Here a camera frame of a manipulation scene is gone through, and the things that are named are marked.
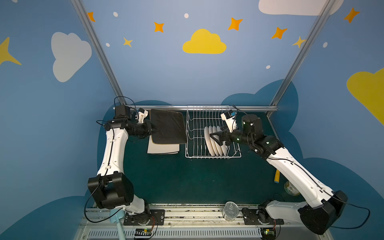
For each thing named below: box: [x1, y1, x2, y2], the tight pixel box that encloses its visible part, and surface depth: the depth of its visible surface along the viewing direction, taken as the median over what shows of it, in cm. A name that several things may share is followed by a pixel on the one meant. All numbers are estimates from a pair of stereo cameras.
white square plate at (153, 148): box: [147, 135, 180, 154], surface depth 98 cm
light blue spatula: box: [109, 209, 126, 240], surface depth 73 cm
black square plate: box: [149, 109, 187, 145], surface depth 83 cm
